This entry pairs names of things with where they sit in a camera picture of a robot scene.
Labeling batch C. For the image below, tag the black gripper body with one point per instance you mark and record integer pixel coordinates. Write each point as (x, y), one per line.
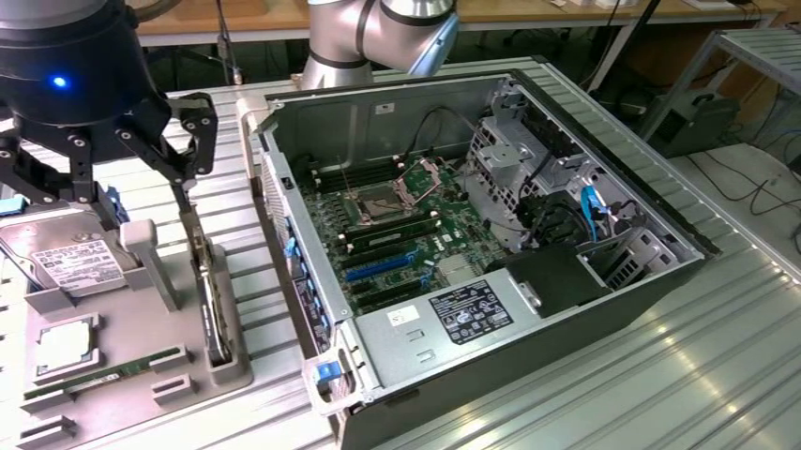
(68, 56)

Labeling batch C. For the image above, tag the graphics card with metal bracket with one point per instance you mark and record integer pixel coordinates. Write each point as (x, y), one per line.
(212, 290)

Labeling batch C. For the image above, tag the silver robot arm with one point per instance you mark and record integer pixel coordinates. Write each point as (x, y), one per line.
(350, 28)

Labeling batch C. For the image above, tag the silver hard disk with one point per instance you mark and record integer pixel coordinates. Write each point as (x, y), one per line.
(68, 262)

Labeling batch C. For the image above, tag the thin metal locking lever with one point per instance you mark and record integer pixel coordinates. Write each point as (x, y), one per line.
(346, 178)

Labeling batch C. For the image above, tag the blue slot retention clip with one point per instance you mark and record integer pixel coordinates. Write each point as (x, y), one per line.
(288, 246)

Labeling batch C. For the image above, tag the CPU socket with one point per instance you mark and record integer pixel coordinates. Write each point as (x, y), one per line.
(378, 201)

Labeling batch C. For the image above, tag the metal socket cover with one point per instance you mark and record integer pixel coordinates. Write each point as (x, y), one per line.
(410, 170)

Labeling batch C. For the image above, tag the grey plastic parts rack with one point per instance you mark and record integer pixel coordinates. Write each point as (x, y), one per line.
(125, 337)

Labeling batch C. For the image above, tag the green RAM stick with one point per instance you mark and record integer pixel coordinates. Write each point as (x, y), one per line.
(93, 377)
(391, 234)

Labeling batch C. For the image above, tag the black long expansion slot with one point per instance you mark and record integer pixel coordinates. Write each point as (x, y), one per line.
(375, 256)
(383, 285)
(378, 296)

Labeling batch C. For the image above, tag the silver CPU chip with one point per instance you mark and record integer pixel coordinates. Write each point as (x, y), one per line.
(65, 349)

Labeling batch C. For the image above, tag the blue long expansion slot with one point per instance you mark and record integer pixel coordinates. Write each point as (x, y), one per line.
(375, 271)

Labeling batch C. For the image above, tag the green motherboard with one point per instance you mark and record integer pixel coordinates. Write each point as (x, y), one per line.
(450, 206)

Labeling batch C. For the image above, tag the silver metal drive cage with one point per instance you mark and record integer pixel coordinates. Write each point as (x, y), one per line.
(500, 159)

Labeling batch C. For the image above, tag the blue case latch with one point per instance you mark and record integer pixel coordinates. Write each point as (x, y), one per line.
(325, 371)

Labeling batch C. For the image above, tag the silver power supply box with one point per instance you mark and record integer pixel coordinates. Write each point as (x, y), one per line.
(400, 347)

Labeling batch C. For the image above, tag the wooden desk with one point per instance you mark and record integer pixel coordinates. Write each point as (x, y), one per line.
(531, 14)

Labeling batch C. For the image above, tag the black plastic shroud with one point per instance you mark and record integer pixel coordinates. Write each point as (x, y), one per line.
(556, 281)

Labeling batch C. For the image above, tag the black and silver PC case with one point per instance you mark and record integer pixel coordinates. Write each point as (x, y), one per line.
(594, 337)

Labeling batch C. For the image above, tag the black equipment box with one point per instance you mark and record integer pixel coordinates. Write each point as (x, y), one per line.
(701, 122)

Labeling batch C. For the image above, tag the blue plastic disk bracket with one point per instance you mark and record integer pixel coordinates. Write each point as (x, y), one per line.
(119, 206)

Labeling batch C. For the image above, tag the grey metal shelf frame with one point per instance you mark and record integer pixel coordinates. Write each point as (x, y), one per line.
(763, 51)

